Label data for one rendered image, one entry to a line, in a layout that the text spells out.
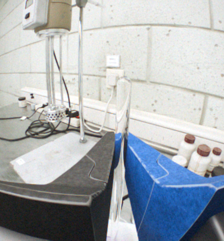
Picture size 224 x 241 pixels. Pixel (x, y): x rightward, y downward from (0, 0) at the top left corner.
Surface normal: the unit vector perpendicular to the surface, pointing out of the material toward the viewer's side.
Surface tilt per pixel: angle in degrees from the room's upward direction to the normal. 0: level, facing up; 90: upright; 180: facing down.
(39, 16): 90
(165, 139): 90
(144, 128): 90
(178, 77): 90
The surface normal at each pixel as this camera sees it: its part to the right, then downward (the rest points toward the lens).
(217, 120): -0.56, 0.29
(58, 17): 0.62, 0.31
